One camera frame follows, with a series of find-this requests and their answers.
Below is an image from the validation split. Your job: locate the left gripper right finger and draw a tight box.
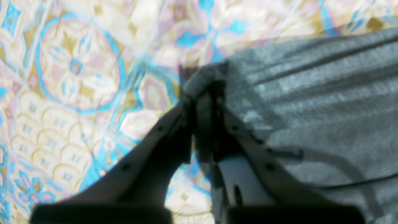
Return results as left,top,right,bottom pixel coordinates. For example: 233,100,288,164
194,82,364,224

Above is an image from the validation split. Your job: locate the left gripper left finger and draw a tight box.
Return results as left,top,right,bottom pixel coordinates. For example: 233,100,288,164
30,96,193,224

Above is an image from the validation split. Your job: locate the grey T-shirt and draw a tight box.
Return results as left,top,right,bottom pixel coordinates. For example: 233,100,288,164
183,28,398,224

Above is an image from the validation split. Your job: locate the patterned tablecloth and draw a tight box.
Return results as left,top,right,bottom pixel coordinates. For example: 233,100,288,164
0,0,397,224

